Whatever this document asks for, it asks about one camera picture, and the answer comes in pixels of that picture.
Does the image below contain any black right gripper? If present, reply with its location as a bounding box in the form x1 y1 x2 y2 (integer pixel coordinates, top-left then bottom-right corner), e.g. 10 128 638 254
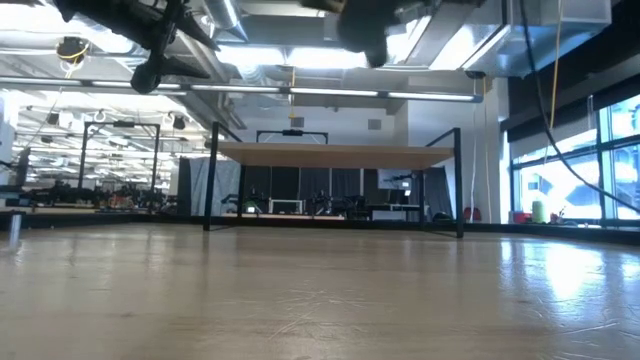
337 0 401 69

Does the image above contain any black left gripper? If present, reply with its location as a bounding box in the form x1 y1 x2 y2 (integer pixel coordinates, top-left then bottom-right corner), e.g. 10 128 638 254
52 0 222 95

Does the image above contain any long ceiling light bar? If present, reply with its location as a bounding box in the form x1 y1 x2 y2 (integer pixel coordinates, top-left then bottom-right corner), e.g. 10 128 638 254
0 74 485 105

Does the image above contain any black round ceiling fixture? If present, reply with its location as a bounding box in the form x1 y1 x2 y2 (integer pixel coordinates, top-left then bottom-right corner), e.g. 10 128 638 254
54 35 91 66

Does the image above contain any wooden shelf with black legs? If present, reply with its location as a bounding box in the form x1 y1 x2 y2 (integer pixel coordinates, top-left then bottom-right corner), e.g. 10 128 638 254
202 121 466 240

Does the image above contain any grey curtain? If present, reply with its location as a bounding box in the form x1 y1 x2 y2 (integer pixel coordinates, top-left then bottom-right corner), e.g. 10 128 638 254
175 157 242 218

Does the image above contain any dark curtain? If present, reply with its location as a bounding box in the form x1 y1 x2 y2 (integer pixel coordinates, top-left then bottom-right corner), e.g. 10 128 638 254
244 167 454 221

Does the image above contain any yellow-green cylinder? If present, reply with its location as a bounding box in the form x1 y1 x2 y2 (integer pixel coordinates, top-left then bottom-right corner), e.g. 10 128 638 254
530 199 548 225

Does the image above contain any round silver ventilation duct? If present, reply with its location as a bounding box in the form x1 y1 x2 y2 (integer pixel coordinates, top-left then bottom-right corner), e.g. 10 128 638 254
202 0 251 44

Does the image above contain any black background rig frame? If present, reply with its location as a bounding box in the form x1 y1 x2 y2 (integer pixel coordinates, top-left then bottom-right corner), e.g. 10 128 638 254
255 128 330 146
78 120 162 204

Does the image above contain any large silver ventilation duct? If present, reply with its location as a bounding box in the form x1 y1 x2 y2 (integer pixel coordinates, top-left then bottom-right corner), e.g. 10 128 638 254
427 0 614 79

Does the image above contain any white wall screen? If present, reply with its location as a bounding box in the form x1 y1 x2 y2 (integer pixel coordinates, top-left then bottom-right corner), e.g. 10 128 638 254
377 168 415 192

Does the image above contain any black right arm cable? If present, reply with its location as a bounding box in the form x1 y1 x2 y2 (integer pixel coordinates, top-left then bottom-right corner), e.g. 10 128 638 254
517 0 640 215

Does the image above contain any yellow cable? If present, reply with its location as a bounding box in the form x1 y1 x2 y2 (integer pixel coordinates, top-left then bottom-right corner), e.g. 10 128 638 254
542 0 564 169

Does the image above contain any black table rail frame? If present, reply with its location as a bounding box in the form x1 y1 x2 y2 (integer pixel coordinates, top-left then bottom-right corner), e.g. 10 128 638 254
0 208 640 247

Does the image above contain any grey metal post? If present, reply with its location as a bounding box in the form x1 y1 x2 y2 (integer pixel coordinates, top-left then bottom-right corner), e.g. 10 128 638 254
7 209 25 250

